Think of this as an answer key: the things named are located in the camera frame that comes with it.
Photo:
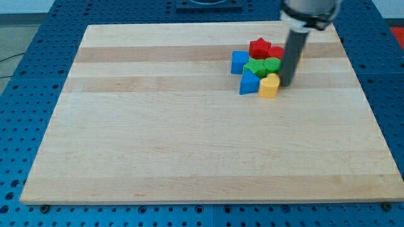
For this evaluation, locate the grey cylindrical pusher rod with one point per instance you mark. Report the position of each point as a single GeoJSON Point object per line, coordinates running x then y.
{"type": "Point", "coordinates": [293, 48]}

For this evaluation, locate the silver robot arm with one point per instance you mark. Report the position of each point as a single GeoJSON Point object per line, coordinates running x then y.
{"type": "Point", "coordinates": [302, 16]}

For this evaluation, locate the red star block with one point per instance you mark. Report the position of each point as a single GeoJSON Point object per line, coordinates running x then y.
{"type": "Point", "coordinates": [258, 49]}

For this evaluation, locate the green star block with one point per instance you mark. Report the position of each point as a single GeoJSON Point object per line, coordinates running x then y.
{"type": "Point", "coordinates": [256, 66]}

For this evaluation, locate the red round block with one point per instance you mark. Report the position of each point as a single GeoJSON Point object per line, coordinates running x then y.
{"type": "Point", "coordinates": [276, 51]}

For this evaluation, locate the yellow block behind rod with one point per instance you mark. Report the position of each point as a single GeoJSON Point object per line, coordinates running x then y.
{"type": "Point", "coordinates": [300, 59]}

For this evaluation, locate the green round block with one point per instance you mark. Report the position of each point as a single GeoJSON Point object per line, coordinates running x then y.
{"type": "Point", "coordinates": [272, 65]}

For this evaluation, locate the yellow heart block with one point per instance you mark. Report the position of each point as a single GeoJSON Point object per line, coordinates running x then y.
{"type": "Point", "coordinates": [268, 86]}

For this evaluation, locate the blue cube block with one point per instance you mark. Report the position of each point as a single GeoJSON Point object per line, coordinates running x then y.
{"type": "Point", "coordinates": [239, 59]}

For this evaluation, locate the blue triangle block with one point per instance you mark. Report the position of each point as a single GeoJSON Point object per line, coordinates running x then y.
{"type": "Point", "coordinates": [249, 83]}

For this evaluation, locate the wooden board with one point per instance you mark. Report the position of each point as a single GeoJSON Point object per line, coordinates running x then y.
{"type": "Point", "coordinates": [151, 114]}

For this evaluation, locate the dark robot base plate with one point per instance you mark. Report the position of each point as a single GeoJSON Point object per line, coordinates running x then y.
{"type": "Point", "coordinates": [186, 5]}

